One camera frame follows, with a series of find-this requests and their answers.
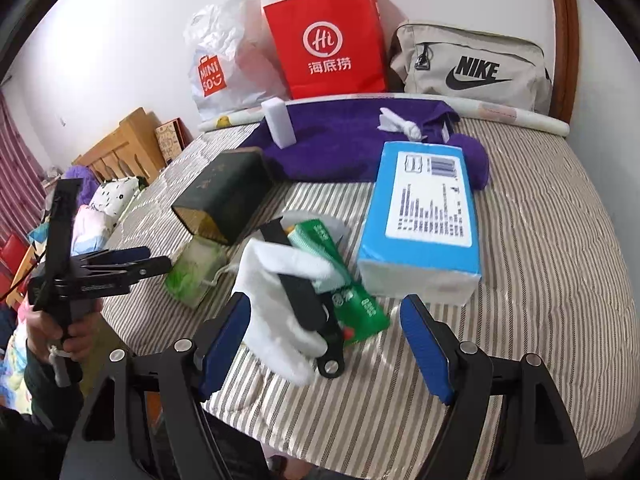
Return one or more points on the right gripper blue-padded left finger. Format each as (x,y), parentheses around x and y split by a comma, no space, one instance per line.
(216,342)

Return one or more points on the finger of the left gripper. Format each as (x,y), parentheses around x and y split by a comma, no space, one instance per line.
(105,257)
(127,273)

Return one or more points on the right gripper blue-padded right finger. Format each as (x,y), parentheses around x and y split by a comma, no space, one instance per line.
(434,347)

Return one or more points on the light green tissue packet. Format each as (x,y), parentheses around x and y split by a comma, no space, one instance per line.
(193,270)

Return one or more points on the white glove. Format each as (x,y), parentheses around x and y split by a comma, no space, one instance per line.
(274,335)

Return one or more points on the knotted white cloth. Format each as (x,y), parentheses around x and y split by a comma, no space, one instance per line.
(389,121)

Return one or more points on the green snack packet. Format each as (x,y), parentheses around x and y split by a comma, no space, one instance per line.
(358,313)

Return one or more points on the mint green cloth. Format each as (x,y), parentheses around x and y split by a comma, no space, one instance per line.
(313,237)

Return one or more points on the person's left hand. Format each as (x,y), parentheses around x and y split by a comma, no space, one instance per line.
(42,330)

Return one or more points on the white spotted pillow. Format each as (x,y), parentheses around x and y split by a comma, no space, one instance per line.
(95,223)

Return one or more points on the purple plush toy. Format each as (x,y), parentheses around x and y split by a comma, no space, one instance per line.
(89,183)

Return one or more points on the wooden bed headboard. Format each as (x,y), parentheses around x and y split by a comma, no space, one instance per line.
(131,150)

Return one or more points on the dark green tin box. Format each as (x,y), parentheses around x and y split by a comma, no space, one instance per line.
(221,200)

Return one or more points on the blue tissue pack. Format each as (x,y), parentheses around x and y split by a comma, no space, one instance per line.
(420,235)

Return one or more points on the brown patterned book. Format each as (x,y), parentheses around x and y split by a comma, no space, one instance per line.
(172,138)

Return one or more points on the white Miniso plastic bag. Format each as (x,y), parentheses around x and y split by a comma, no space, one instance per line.
(229,70)

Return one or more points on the purple towel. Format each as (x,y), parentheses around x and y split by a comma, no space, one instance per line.
(341,140)

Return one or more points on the rolled patterned paper tube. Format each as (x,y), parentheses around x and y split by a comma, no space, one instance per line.
(467,108)

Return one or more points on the beige Nike bag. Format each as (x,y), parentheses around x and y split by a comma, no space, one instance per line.
(431,58)

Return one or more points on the red Haidilao paper bag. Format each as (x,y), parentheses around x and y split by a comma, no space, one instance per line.
(328,47)

